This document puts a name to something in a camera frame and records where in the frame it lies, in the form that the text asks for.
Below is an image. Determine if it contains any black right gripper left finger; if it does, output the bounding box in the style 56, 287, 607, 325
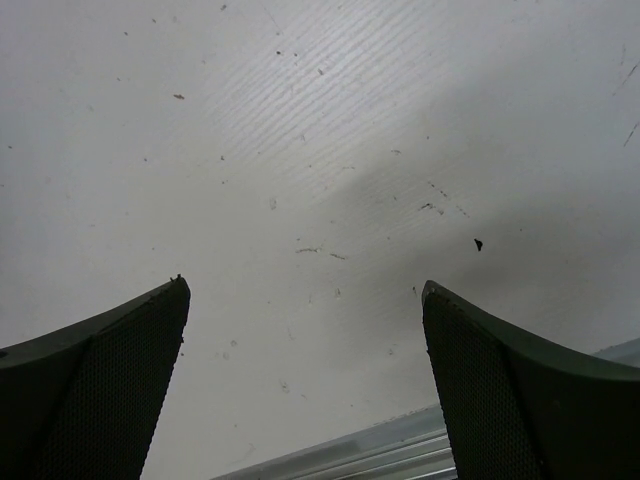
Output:
1, 276, 191, 479

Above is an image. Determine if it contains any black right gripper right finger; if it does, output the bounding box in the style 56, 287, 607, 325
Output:
422, 281, 639, 479

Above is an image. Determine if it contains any aluminium frame rail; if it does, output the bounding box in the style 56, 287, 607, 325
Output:
209, 337, 640, 480

